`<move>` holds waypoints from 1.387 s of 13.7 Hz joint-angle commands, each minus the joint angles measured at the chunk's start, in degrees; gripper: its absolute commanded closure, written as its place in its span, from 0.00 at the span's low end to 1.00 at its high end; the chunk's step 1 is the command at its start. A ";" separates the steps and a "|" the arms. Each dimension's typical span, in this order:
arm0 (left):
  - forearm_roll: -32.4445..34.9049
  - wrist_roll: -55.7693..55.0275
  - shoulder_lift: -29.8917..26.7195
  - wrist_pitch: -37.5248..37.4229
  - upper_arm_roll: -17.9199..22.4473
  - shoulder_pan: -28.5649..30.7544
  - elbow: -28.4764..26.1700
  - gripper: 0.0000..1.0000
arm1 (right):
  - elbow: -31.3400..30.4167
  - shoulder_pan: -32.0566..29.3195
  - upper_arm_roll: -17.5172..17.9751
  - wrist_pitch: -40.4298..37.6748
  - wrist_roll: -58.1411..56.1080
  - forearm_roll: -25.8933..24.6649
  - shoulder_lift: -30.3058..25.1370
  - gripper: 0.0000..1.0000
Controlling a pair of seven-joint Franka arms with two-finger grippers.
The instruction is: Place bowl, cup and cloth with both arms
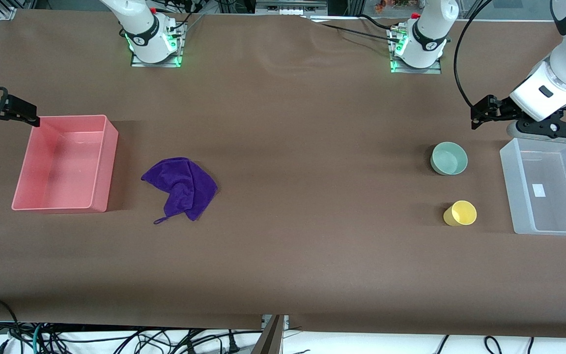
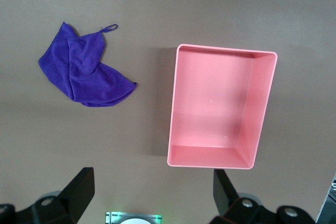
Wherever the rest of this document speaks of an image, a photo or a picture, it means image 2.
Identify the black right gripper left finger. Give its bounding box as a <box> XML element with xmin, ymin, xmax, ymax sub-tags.
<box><xmin>0</xmin><ymin>167</ymin><xmax>96</xmax><ymax>224</ymax></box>

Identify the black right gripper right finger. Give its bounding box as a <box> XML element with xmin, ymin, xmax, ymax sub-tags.
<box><xmin>212</xmin><ymin>169</ymin><xmax>316</xmax><ymax>224</ymax></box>

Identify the purple microfibre cloth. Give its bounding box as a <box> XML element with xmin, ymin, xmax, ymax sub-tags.
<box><xmin>38</xmin><ymin>21</ymin><xmax>138</xmax><ymax>109</ymax></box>

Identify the pink plastic box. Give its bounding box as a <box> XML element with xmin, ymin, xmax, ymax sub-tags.
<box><xmin>166</xmin><ymin>43</ymin><xmax>279</xmax><ymax>170</ymax></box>

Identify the brown table cover sheet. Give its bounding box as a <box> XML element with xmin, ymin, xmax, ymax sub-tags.
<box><xmin>0</xmin><ymin>0</ymin><xmax>336</xmax><ymax>224</ymax></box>

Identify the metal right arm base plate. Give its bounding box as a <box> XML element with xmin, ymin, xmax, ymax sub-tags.
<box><xmin>105</xmin><ymin>211</ymin><xmax>162</xmax><ymax>224</ymax></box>

